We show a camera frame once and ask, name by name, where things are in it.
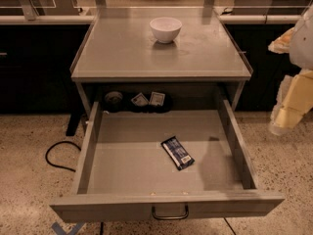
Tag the blue rxbar blueberry wrapper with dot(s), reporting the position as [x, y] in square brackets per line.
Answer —
[177, 153]

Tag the grey counter cabinet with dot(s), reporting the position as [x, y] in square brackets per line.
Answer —
[120, 48]

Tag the black metal drawer handle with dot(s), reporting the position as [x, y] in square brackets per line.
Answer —
[170, 212]

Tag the grey open top drawer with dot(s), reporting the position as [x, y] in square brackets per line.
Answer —
[123, 171]

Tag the long white shelf rail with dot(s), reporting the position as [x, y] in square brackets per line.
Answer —
[226, 19]

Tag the black cabinet leg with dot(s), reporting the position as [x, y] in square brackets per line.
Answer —
[74, 120]

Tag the white tag card right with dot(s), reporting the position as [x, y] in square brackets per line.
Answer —
[157, 99]

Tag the white ceramic bowl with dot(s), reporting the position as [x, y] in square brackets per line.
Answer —
[165, 29]

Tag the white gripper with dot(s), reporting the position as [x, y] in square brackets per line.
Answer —
[302, 44]

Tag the white tag card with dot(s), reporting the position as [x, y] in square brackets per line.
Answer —
[140, 100]
[157, 99]

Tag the white tag card left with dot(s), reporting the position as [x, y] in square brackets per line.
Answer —
[140, 100]

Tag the round dark device with label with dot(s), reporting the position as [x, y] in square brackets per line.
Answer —
[113, 101]

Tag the blue tape floor marker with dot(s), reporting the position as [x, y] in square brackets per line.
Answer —
[71, 230]

